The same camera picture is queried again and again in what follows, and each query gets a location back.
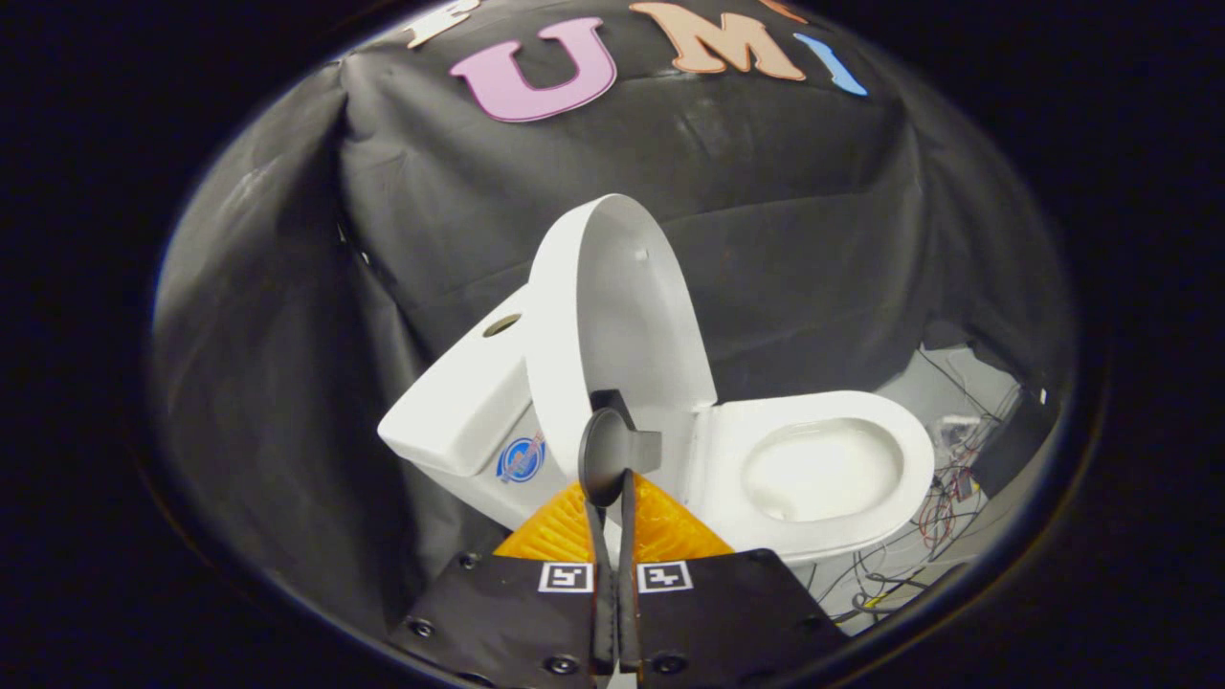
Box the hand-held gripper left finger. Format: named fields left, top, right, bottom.
left=388, top=478, right=615, bottom=689

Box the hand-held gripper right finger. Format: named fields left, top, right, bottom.
left=620, top=469, right=848, bottom=689

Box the black lid lifter handle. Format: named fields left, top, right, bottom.
left=578, top=389, right=663, bottom=508

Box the white toilet seat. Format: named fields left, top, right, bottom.
left=684, top=390, right=937, bottom=561

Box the white toilet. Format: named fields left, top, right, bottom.
left=378, top=284, right=937, bottom=567

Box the black box device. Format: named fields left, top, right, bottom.
left=971, top=388, right=1054, bottom=499

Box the black backdrop cloth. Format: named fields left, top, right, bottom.
left=151, top=0, right=1078, bottom=633

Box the tangle of thin cables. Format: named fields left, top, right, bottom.
left=804, top=354, right=1027, bottom=625

